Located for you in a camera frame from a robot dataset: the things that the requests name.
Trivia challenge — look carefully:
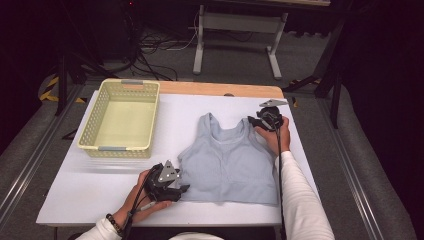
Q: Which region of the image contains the pale yellow perforated plastic basket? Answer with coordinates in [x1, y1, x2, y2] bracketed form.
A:
[77, 78, 161, 159]

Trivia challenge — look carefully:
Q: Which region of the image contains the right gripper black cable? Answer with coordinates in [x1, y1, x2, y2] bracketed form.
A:
[271, 119, 288, 240]

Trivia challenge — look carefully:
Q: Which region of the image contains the person's right hand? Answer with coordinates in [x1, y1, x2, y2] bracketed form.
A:
[254, 116, 291, 157]

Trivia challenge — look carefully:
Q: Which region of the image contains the black metal stand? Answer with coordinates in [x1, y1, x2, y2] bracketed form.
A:
[54, 0, 111, 117]
[282, 6, 348, 129]

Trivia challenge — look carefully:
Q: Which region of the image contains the person's left hand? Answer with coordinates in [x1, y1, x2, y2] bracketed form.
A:
[116, 170, 173, 224]

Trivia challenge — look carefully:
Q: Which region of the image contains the bundle of floor cables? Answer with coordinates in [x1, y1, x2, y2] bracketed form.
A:
[131, 19, 201, 82]

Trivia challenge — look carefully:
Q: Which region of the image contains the dark bead bracelet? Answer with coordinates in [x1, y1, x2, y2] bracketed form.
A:
[105, 213, 124, 234]

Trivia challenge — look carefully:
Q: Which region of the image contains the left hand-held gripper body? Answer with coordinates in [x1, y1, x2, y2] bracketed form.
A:
[143, 159, 181, 203]

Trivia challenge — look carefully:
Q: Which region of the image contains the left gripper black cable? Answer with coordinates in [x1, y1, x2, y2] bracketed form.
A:
[121, 164, 161, 240]

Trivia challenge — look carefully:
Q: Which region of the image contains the person's torso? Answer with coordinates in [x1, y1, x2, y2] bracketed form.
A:
[168, 232, 224, 240]

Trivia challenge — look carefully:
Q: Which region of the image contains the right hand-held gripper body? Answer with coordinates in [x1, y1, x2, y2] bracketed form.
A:
[256, 99, 288, 132]

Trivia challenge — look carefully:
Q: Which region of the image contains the light grey-blue tank top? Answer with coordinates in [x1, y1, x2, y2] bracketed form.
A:
[177, 112, 280, 206]

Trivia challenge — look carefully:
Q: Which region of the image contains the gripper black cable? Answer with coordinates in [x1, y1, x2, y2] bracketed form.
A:
[271, 119, 288, 240]
[121, 164, 161, 240]

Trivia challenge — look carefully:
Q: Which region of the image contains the white table mat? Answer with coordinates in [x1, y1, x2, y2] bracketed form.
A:
[35, 93, 328, 228]

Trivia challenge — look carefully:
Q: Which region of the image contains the grey metal desk frame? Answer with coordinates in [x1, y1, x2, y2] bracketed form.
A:
[192, 0, 331, 80]

